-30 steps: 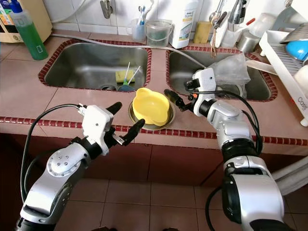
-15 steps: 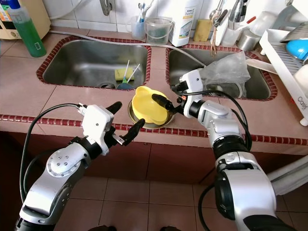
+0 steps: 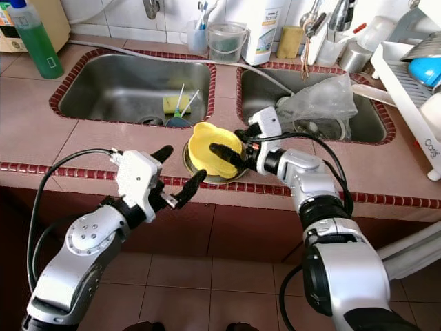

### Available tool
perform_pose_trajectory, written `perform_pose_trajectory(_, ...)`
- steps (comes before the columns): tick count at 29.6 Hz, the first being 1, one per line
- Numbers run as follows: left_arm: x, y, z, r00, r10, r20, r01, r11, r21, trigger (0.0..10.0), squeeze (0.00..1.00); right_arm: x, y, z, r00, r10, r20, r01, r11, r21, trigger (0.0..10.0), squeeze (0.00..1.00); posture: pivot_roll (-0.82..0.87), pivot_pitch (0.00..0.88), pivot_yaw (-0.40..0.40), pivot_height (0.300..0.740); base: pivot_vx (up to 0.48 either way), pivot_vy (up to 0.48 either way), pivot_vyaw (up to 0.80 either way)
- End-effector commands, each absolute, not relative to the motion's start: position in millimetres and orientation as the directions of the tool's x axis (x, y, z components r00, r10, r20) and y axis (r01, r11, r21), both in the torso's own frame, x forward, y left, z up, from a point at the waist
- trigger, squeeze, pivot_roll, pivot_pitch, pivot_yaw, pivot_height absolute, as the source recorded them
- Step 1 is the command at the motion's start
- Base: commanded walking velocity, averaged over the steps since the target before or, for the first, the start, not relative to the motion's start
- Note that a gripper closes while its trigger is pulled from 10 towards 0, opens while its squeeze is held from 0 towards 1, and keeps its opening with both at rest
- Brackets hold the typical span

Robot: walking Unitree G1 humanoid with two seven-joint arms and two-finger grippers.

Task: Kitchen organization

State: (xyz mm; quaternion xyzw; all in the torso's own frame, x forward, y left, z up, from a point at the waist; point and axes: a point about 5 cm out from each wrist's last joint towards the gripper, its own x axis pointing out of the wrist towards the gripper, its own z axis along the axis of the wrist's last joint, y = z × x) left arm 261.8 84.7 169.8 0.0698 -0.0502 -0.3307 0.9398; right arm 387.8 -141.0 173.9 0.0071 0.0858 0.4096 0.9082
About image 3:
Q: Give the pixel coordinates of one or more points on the clear toothbrush cup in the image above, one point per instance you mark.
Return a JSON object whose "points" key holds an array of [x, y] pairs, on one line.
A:
{"points": [[196, 40]]}

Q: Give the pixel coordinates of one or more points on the brown twine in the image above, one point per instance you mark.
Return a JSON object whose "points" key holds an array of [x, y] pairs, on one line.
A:
{"points": [[305, 61]]}

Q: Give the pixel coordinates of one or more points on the translucent squeeze bottle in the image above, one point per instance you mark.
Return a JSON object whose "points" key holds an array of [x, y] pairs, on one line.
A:
{"points": [[375, 31]]}

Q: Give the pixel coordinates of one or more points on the ochre sponge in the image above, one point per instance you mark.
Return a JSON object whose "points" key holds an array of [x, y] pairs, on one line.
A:
{"points": [[289, 43]]}

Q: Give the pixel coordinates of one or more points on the round steel plate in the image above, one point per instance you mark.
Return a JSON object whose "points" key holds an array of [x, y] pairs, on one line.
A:
{"points": [[187, 164]]}

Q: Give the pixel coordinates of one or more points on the blue bowl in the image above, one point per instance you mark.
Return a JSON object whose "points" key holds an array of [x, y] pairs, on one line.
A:
{"points": [[426, 71]]}

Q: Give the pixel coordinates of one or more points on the steel cup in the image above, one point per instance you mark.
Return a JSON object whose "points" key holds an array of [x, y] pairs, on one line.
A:
{"points": [[357, 58]]}

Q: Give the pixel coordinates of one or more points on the blue mug with white bunny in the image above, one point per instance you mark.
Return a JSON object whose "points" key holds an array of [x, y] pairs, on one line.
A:
{"points": [[179, 122]]}

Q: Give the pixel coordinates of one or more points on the stainless steel sink basin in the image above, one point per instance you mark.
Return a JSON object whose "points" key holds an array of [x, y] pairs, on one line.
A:
{"points": [[262, 89], [124, 86]]}

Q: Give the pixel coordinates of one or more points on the white stick with green end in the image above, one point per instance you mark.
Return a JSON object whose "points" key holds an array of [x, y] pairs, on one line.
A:
{"points": [[191, 102]]}

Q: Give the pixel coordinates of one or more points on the white drain pipe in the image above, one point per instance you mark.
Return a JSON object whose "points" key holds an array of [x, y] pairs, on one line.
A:
{"points": [[413, 248]]}

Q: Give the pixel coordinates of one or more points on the yellow dish sponge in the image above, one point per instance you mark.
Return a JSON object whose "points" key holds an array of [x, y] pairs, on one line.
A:
{"points": [[169, 103]]}

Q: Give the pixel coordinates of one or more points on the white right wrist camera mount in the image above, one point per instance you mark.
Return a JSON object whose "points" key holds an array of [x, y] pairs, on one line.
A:
{"points": [[265, 127]]}

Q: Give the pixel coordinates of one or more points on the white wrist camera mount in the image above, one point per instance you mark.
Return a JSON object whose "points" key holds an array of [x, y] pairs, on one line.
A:
{"points": [[138, 178], [265, 127]]}

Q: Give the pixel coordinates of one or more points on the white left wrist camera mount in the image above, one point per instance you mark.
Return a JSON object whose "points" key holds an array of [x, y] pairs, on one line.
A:
{"points": [[138, 178]]}

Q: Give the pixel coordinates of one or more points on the white bottle with yellow cap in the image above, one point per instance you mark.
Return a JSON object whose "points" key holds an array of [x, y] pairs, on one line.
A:
{"points": [[267, 34]]}

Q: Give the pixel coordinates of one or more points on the chrome gooseneck faucet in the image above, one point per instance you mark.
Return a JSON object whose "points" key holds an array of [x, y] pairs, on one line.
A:
{"points": [[341, 14]]}

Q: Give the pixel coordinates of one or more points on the white dish rack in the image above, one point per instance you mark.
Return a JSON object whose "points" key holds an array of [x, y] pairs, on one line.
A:
{"points": [[400, 103]]}

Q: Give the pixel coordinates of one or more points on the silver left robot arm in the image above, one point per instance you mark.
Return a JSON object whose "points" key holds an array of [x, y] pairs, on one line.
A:
{"points": [[83, 255]]}

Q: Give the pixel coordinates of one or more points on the yellow plastic bowl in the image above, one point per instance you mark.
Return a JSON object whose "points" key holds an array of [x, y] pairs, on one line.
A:
{"points": [[203, 148]]}

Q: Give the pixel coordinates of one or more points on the green dish soap bottle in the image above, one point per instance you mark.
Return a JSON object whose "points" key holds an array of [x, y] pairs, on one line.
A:
{"points": [[41, 48]]}

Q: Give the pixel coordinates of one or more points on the steel sink strainer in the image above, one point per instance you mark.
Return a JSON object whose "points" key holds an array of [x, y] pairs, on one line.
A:
{"points": [[331, 129]]}

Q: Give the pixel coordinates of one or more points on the grey wall tap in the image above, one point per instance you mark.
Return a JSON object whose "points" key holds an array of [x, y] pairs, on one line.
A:
{"points": [[150, 8]]}

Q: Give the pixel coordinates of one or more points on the clear plastic bag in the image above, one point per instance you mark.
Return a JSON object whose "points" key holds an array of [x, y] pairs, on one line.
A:
{"points": [[324, 100]]}

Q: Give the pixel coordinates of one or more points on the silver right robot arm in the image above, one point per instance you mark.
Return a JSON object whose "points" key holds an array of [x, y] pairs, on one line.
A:
{"points": [[351, 276]]}

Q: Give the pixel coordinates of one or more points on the beige water filter machine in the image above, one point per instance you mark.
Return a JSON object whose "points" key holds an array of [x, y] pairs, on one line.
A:
{"points": [[60, 24]]}

